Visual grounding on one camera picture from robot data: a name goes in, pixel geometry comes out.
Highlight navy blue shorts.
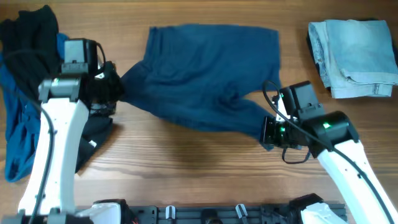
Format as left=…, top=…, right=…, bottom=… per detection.
left=121, top=24, right=280, bottom=140

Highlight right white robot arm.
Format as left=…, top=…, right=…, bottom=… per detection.
left=260, top=82, right=397, bottom=223

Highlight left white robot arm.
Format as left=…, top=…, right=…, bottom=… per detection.
left=2, top=39, right=123, bottom=223

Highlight teal blue garment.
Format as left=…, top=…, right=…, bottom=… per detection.
left=1, top=33, right=68, bottom=182

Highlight black garment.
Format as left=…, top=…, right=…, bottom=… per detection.
left=1, top=5, right=113, bottom=170

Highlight folded light blue jeans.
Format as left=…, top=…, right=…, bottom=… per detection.
left=308, top=19, right=397, bottom=99

